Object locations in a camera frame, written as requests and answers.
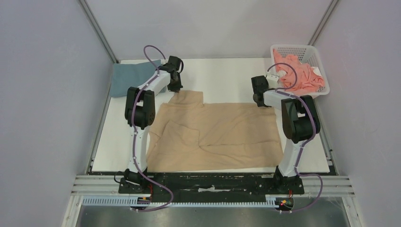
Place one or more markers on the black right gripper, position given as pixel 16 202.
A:
pixel 257 100

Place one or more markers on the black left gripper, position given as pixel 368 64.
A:
pixel 176 88

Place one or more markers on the beige t shirt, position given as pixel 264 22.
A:
pixel 191 135

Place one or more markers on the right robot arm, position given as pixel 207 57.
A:
pixel 300 123

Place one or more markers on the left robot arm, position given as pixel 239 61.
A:
pixel 140 113

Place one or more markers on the pink t shirt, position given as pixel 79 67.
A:
pixel 299 78

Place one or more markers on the folded grey-blue t shirt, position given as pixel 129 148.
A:
pixel 137 75

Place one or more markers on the white plastic basket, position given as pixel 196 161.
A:
pixel 307 54

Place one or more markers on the white garment in basket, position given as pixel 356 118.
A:
pixel 316 71

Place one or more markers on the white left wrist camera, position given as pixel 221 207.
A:
pixel 273 80

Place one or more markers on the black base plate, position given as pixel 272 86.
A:
pixel 208 187

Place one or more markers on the right aluminium frame rail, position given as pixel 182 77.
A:
pixel 321 25

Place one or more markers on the aluminium frame rail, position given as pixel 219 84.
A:
pixel 321 25
pixel 98 31

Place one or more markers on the left aluminium frame rail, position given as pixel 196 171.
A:
pixel 98 31

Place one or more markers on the white slotted cable duct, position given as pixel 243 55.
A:
pixel 135 201

